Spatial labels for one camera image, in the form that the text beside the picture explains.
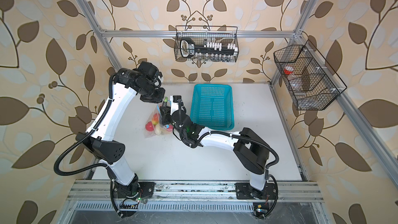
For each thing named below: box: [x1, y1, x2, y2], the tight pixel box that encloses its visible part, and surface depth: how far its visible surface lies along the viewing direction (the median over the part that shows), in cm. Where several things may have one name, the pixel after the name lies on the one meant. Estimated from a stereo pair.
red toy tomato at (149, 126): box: [145, 121, 155, 132], surface depth 93 cm
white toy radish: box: [154, 123, 162, 136], surface depth 93 cm
